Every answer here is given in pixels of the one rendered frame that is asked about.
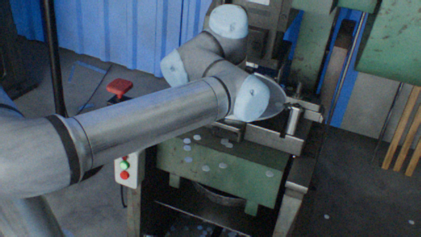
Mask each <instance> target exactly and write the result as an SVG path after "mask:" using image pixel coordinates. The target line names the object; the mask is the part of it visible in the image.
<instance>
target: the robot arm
mask: <svg viewBox="0 0 421 237"><path fill-rule="evenodd" d="M248 32H249V29H248V20H247V15H246V13H245V11H244V10H243V9H242V8H241V7H238V6H235V5H221V6H219V7H216V8H215V9H214V10H213V11H212V12H211V14H210V20H209V27H207V28H206V29H205V30H203V31H201V32H200V33H199V34H197V35H196V36H194V37H193V38H191V39H190V40H188V41H187V42H186V43H184V44H183V45H181V46H180V47H179V48H177V49H174V50H173V51H172V52H170V53H169V54H168V55H167V56H166V57H165V58H164V59H163V60H162V61H161V70H162V73H163V75H164V77H165V78H166V80H167V82H168V83H169V84H170V86H171V88H169V89H167V90H161V91H157V92H154V93H150V94H147V95H144V96H141V97H137V98H134V99H131V100H128V101H125V102H121V103H118V104H115V105H111V106H109V107H103V108H100V109H96V110H94V111H90V112H87V113H84V114H81V115H77V116H74V117H70V118H63V117H62V116H60V115H58V114H54V115H49V116H46V117H42V118H25V117H24V115H23V114H22V112H21V111H20V110H19V108H18V107H17V106H16V105H15V104H14V103H13V102H12V101H11V99H10V98H9V97H8V95H7V94H6V93H5V92H4V90H3V87H2V86H1V84H0V231H1V232H2V233H3V235H4V236H5V237H74V236H73V235H72V233H71V232H70V231H68V230H66V229H63V228H61V226H60V224H59V222H58V220H57V219H56V217H55V215H54V213H53V211H52V209H51V207H50V205H49V202H48V200H47V198H46V196H45V194H50V193H51V192H56V191H58V190H62V189H63V188H66V187H69V186H71V185H73V184H76V183H79V182H80V181H81V180H82V178H83V176H84V172H85V171H88V170H89V169H92V168H95V167H100V166H101V165H105V164H107V163H109V162H111V161H114V160H117V159H119V158H121V157H125V156H127V155H129V154H131V153H134V152H137V151H139V150H141V149H145V148H146V147H149V146H152V145H154V144H159V143H161V142H164V141H166V140H169V139H170V138H173V137H176V136H179V135H180V134H184V133H186V132H188V131H190V130H193V129H196V128H198V127H200V126H205V125H207V124H210V123H212V122H215V121H217V120H220V119H225V118H230V119H240V120H242V121H243V122H252V121H254V120H256V119H258V118H259V117H260V116H261V115H262V113H263V112H264V110H265V109H266V108H267V106H268V100H269V99H270V90H269V89H268V87H267V85H265V84H264V83H262V82H261V81H260V80H259V79H257V78H256V76H255V75H253V74H252V72H253V67H251V66H247V65H246V57H247V34H248Z"/></svg>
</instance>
